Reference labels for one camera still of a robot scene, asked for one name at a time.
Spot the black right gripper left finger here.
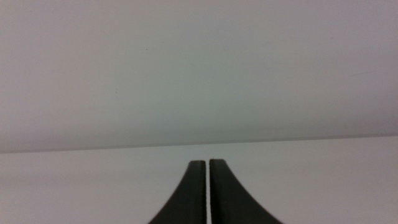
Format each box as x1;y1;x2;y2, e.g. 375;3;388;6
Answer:
147;160;208;224

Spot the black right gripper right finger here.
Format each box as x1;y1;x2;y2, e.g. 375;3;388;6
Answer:
209;158;284;224

